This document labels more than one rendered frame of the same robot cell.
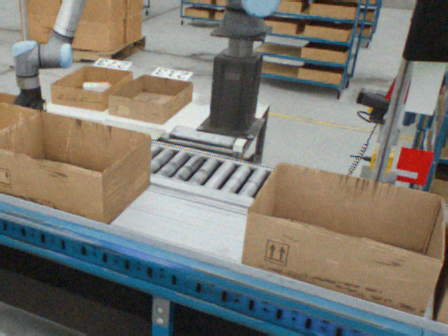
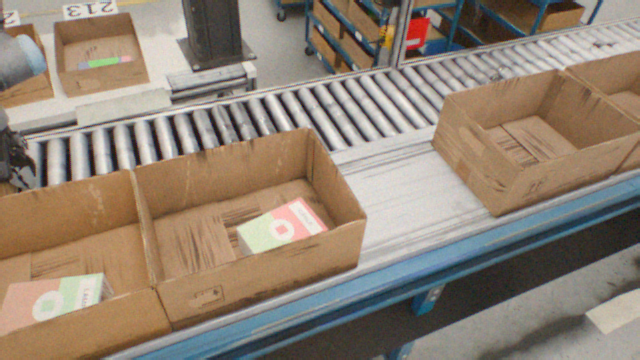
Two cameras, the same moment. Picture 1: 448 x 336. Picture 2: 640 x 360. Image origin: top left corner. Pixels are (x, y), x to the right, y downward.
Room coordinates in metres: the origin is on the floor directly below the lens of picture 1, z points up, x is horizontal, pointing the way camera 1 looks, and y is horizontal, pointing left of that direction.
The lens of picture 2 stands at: (0.93, 0.59, 1.68)
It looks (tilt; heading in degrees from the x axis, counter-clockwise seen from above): 46 degrees down; 309
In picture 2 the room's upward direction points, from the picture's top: 4 degrees clockwise
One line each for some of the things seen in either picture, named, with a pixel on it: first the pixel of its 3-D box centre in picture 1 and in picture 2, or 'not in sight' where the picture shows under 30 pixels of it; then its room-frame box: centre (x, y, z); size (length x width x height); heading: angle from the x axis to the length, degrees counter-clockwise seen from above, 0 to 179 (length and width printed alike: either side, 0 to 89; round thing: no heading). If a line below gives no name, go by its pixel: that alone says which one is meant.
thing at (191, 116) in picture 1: (157, 109); (110, 62); (2.51, 0.00, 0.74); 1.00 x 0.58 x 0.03; 69
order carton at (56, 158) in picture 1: (69, 165); (249, 218); (1.39, 0.25, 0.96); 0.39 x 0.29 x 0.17; 65
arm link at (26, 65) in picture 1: (26, 59); not in sight; (2.01, 0.50, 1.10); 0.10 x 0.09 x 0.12; 96
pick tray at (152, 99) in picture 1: (152, 98); (100, 51); (2.49, 0.02, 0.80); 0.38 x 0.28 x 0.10; 156
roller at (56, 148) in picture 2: not in sight; (57, 197); (1.99, 0.46, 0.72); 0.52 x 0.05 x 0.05; 155
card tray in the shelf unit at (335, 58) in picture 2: not in sight; (343, 42); (2.59, -1.60, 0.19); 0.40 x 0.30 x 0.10; 153
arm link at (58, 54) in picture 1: (56, 55); (10, 61); (2.04, 0.39, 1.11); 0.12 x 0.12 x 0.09; 6
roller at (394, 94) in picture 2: not in sight; (409, 112); (1.49, -0.60, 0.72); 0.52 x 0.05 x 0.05; 155
